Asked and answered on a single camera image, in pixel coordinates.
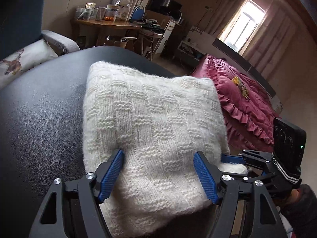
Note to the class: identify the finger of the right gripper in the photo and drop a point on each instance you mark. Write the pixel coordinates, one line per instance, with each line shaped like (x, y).
(232, 159)

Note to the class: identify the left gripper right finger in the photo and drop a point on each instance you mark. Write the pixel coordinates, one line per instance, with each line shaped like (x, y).
(260, 217)

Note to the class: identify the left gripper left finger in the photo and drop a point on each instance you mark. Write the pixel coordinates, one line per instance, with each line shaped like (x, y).
(72, 208)

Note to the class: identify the white knitted sweater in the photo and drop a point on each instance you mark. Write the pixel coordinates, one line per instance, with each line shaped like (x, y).
(160, 124)

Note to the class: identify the black leather massage table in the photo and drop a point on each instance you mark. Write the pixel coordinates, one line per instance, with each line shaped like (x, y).
(41, 129)

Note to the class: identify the pink window curtain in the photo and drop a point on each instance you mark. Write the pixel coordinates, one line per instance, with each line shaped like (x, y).
(258, 30)

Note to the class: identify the deer print cushion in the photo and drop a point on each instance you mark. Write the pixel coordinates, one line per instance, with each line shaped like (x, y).
(25, 59)

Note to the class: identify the black television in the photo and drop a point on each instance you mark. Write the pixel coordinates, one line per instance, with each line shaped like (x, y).
(169, 8)

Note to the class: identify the wooden side table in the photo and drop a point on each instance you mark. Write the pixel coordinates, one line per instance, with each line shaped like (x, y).
(103, 29)

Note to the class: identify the glass jar with oranges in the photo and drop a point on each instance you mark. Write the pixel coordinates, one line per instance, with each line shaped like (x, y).
(111, 12)

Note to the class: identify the grey yellow blue armchair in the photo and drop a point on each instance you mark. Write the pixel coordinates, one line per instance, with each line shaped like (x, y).
(21, 25)

